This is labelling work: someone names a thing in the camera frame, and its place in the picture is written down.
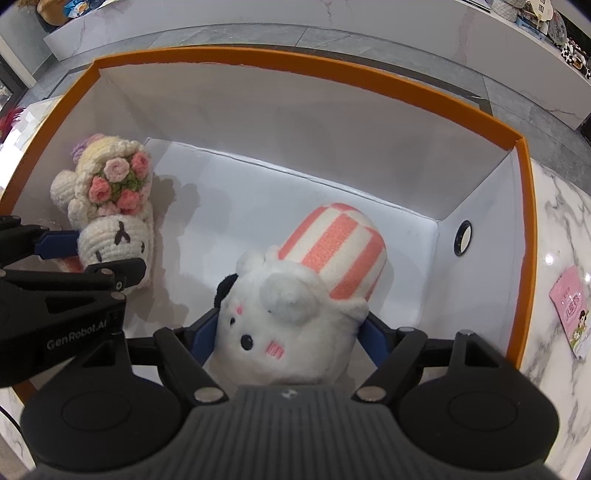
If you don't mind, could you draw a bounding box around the orange cardboard storage box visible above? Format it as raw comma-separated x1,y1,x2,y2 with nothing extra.
1,47,538,366

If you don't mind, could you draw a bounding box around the pink sticker card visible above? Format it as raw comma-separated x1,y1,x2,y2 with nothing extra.
549,265,590,359

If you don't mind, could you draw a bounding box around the crochet bunny with flowers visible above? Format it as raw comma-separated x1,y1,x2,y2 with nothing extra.
50,134,154,291

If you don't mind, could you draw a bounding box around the red feather decoration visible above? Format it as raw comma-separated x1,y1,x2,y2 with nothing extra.
0,107,23,136

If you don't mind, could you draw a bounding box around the white marble tv bench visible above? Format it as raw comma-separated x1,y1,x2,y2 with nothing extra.
45,1,590,128

